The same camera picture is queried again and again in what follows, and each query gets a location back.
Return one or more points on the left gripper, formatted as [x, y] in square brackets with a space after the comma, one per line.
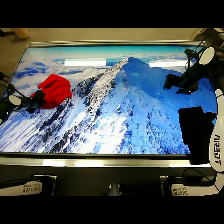
[36, 100]

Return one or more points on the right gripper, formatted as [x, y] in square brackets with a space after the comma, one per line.
[186, 80]

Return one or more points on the red garment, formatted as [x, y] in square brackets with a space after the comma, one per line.
[55, 90]

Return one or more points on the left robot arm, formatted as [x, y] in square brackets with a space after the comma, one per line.
[13, 100]

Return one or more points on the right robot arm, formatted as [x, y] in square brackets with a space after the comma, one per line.
[218, 140]

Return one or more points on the silver frame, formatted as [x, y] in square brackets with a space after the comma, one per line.
[100, 162]

